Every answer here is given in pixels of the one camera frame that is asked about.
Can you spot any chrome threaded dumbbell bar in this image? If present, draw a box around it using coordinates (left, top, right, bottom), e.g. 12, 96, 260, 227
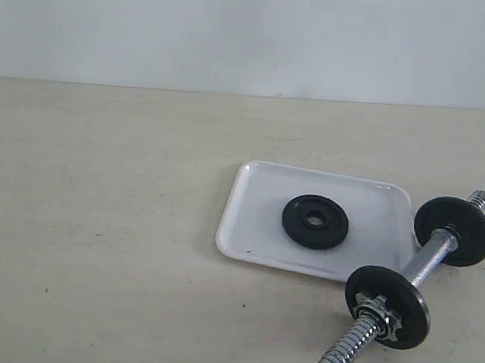
318, 190, 485, 363

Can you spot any white rectangular plastic tray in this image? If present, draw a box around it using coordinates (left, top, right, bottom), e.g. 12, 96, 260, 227
215, 160, 416, 282

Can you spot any chrome star collar nut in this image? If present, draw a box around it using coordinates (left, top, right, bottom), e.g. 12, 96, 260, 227
353, 292, 403, 342

